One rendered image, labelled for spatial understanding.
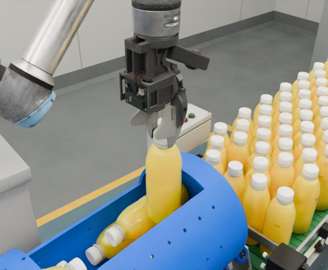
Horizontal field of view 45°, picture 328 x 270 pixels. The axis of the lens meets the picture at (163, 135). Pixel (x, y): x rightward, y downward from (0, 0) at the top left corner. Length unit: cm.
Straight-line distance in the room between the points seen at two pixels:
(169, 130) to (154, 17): 20
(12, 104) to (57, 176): 188
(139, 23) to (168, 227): 37
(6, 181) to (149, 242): 44
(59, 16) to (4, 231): 56
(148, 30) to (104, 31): 343
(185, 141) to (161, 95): 62
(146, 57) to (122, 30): 353
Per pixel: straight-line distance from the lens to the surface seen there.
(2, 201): 108
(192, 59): 69
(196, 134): 129
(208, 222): 80
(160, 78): 64
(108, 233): 87
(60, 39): 102
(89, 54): 401
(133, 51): 62
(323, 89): 153
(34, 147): 320
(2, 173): 104
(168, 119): 69
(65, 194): 271
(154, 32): 61
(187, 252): 77
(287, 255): 102
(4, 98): 101
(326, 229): 115
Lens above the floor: 176
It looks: 34 degrees down
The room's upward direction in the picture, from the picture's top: straight up
